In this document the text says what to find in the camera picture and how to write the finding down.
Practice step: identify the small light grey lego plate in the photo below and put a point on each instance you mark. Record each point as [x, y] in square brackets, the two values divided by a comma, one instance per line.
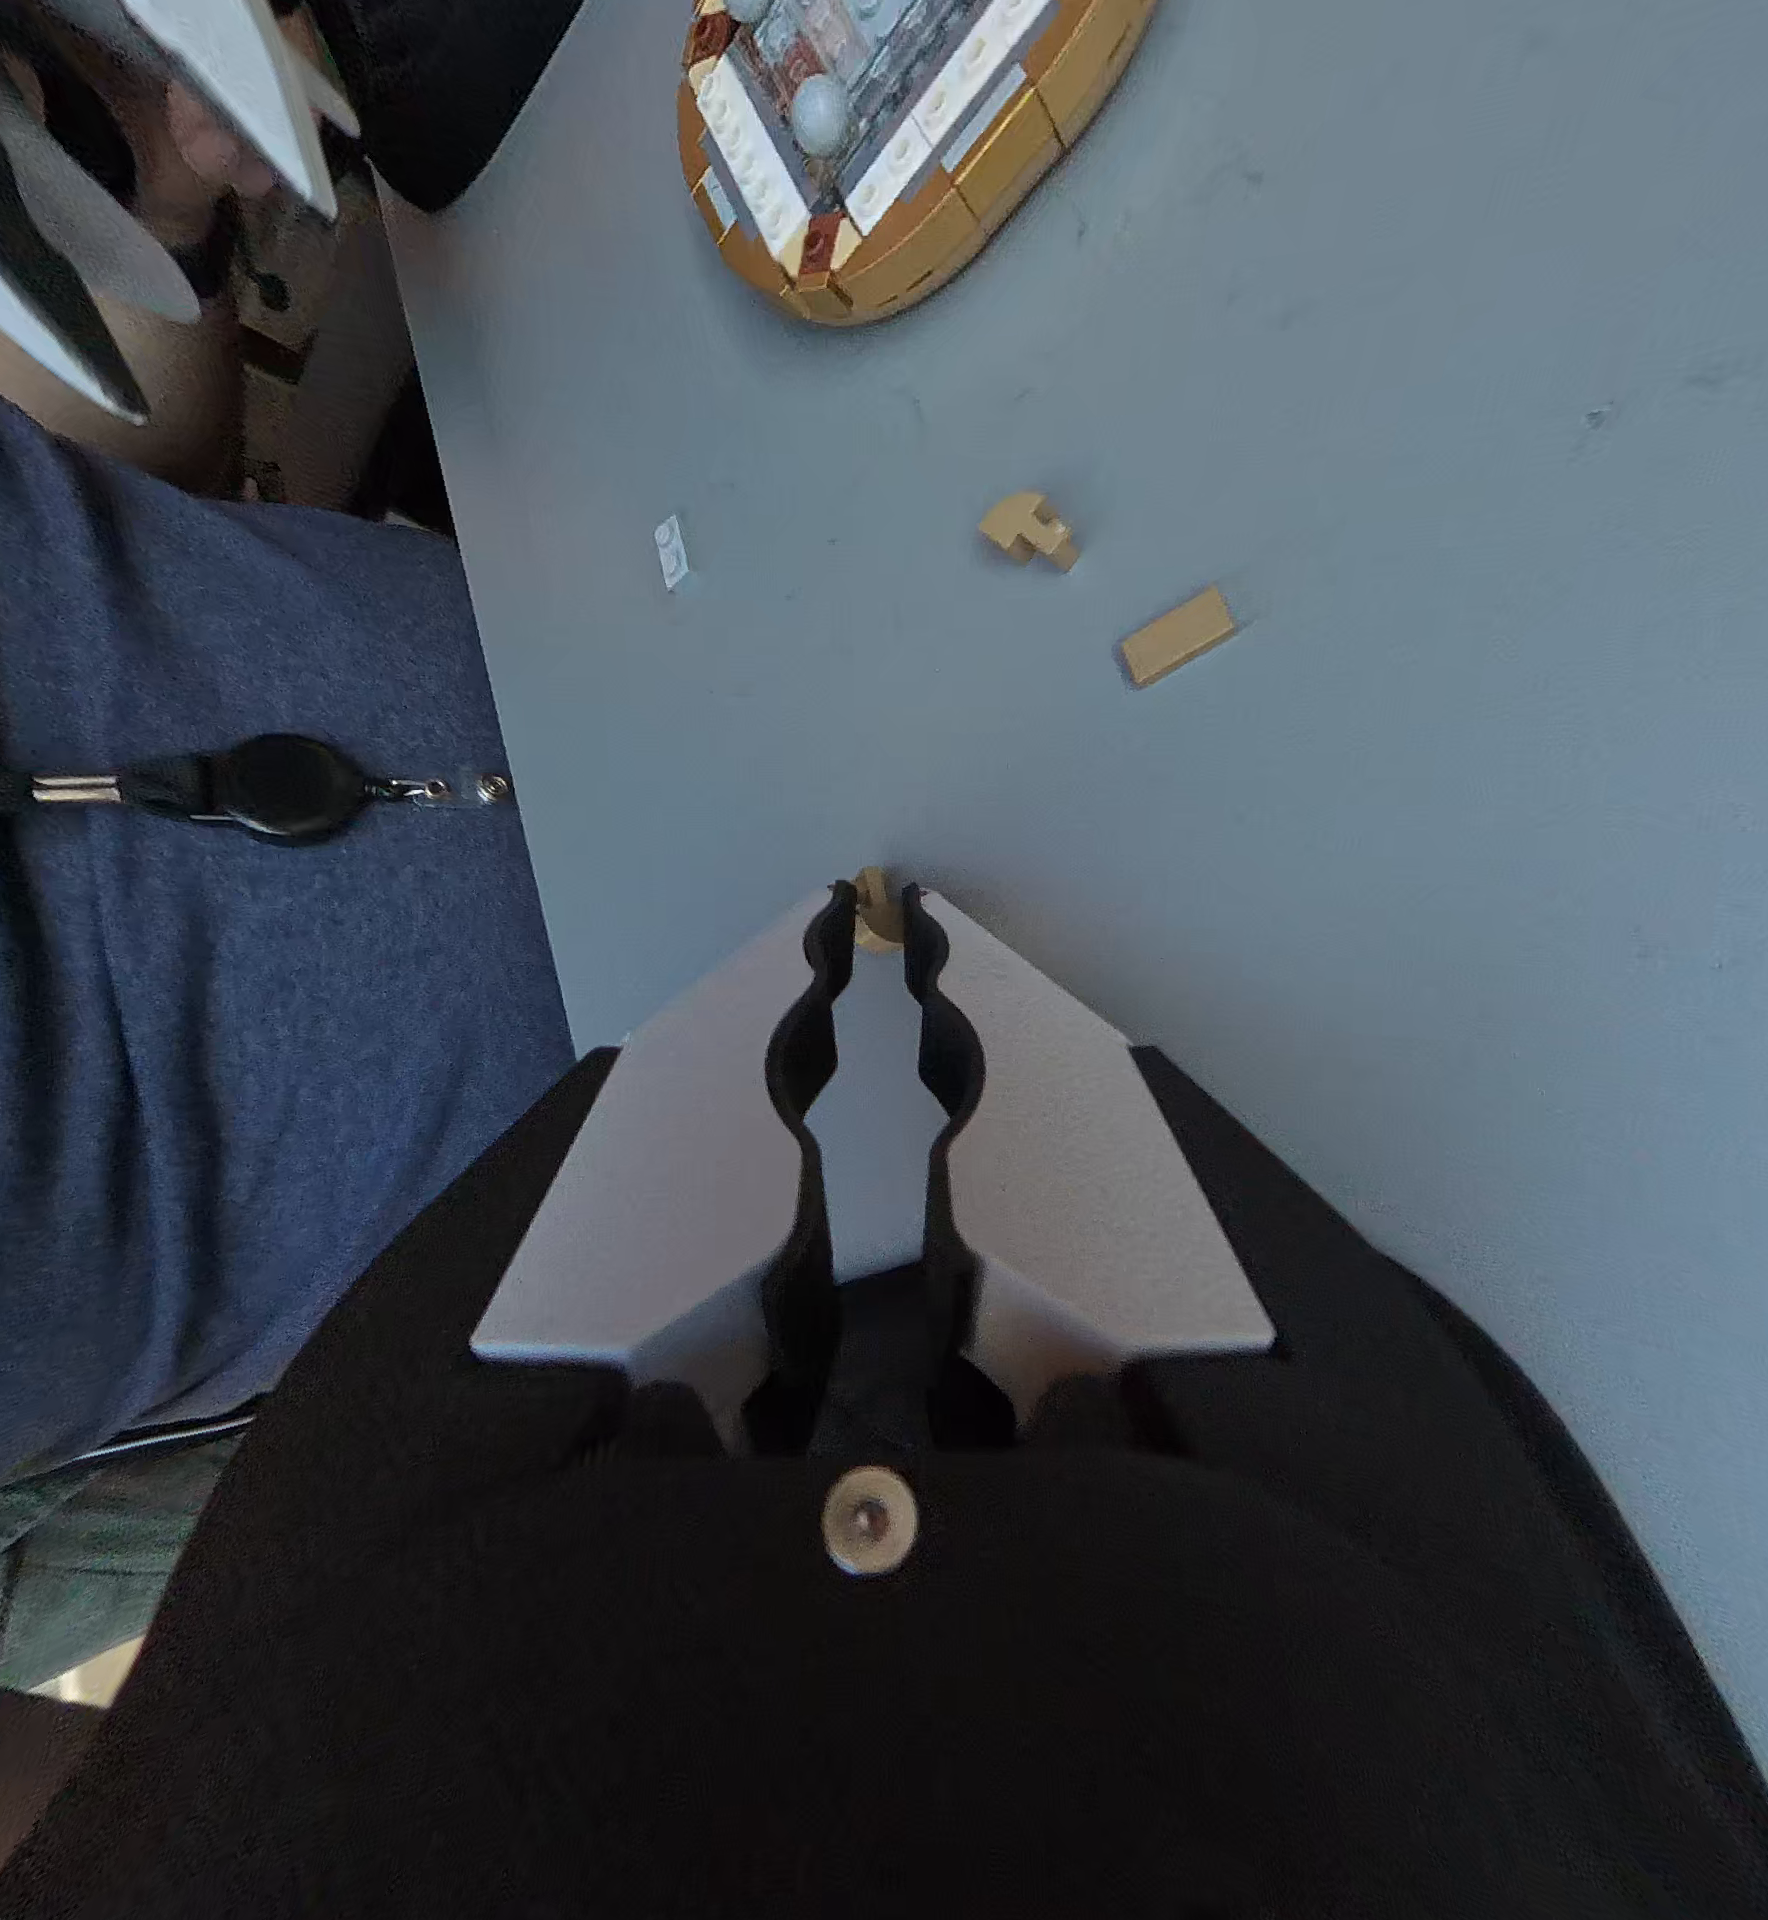
[670, 551]

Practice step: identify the small tan round lego piece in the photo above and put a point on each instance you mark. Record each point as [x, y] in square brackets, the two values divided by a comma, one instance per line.
[872, 919]

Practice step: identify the round gold lego model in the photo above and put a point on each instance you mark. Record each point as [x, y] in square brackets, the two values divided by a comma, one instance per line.
[943, 195]

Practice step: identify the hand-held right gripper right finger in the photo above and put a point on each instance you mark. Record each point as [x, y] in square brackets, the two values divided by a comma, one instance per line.
[1108, 1199]

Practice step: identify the person's left hand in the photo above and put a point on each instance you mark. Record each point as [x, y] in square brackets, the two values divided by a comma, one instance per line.
[208, 143]

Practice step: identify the person's blue sweater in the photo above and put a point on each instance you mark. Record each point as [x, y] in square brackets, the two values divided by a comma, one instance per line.
[225, 1050]

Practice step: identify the tan lego bracket piece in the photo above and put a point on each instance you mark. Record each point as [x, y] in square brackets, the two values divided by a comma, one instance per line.
[1028, 527]

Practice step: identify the grey green pants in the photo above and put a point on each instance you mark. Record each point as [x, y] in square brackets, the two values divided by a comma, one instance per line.
[60, 1560]

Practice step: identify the tan lego tile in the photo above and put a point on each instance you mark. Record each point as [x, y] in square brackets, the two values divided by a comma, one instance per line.
[1175, 637]

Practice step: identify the black chair armrest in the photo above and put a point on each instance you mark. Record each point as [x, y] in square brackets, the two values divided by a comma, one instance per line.
[448, 89]

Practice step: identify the metal badge clip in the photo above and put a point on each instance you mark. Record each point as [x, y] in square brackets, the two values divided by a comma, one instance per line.
[448, 788]

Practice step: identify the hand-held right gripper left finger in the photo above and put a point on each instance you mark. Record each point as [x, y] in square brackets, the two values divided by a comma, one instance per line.
[645, 1199]

